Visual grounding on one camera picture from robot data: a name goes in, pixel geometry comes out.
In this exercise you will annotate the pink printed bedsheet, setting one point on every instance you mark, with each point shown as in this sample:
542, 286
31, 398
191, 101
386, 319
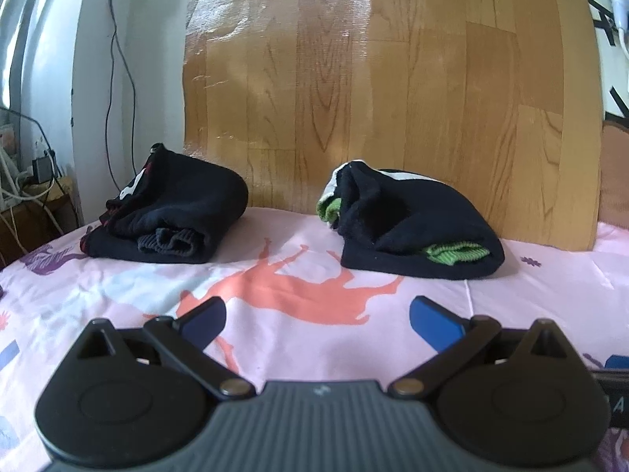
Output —
295, 314

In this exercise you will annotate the brown wooden nightstand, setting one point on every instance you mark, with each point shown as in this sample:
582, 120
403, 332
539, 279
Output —
29, 226

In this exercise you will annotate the black and green knit sweater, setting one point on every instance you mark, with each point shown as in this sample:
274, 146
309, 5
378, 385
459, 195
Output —
393, 226

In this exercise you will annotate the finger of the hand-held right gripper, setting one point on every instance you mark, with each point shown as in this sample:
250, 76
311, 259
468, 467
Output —
616, 362

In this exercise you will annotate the black power adapter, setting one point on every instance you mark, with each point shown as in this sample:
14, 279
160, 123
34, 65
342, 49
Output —
42, 170

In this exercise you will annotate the black sweater with red print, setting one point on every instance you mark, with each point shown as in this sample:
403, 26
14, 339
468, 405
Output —
196, 196

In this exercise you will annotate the black tape strip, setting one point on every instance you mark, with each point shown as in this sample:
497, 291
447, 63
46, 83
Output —
608, 22

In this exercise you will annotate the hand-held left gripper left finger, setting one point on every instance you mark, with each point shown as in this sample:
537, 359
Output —
204, 322

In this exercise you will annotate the wood pattern board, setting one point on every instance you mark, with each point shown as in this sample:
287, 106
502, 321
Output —
393, 83

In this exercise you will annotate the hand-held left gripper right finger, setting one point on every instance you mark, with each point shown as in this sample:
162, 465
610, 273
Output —
435, 322

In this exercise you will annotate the brown headboard cushion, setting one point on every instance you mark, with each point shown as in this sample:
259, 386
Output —
614, 177

